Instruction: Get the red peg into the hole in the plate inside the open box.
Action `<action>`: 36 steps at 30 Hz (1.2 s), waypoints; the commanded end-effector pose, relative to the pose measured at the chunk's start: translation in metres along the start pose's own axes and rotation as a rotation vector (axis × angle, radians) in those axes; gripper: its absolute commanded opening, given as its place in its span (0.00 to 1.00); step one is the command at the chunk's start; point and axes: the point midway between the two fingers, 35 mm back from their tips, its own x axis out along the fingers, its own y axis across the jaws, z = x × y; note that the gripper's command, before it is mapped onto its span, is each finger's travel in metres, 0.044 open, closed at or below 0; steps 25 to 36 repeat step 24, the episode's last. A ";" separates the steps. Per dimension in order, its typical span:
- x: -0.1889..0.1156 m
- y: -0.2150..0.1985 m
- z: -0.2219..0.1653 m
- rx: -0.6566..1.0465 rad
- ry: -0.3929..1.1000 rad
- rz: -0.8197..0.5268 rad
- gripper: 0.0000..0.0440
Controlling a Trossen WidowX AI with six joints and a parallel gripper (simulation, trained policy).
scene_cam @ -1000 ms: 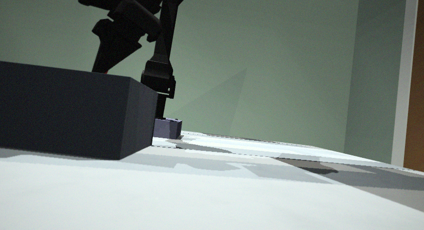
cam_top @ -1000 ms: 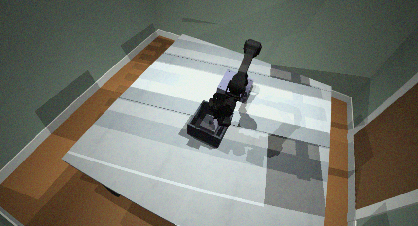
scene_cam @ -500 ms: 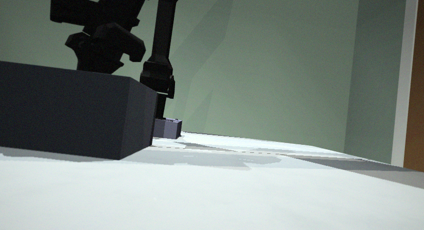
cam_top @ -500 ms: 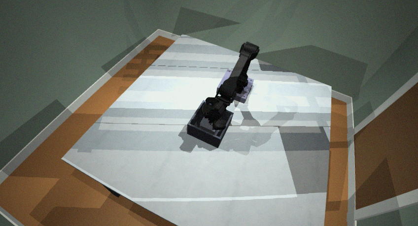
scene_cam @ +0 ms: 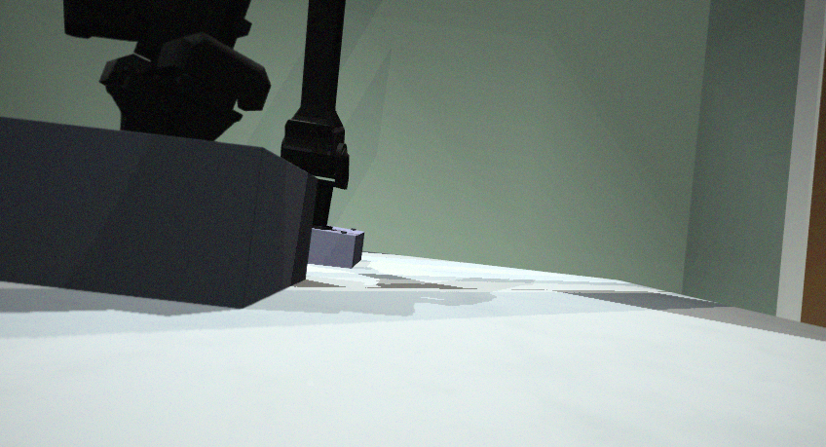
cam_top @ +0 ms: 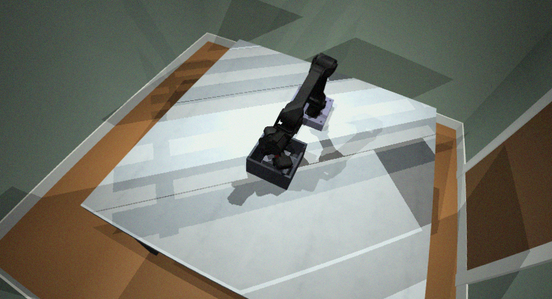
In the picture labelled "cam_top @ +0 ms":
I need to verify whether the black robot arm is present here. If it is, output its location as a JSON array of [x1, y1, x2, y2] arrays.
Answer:
[[258, 53, 337, 156]]

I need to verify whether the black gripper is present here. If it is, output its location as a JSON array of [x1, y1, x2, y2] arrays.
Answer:
[[264, 126, 293, 170]]

